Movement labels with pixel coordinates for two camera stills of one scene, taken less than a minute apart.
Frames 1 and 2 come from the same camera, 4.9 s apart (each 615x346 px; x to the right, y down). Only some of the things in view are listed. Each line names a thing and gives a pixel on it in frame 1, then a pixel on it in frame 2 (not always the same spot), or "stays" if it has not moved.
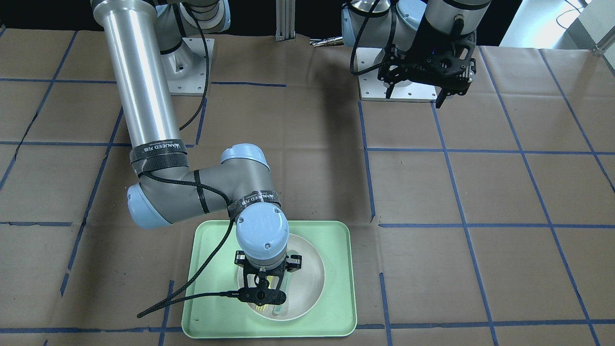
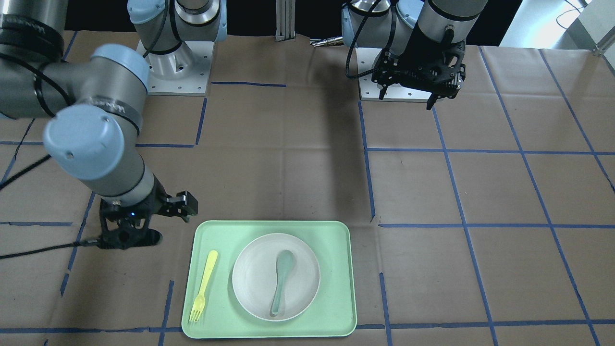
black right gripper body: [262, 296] to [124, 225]
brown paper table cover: [491, 222] stays
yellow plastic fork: [262, 307] to [200, 303]
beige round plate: [302, 288] stays
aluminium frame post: [285, 20] stays
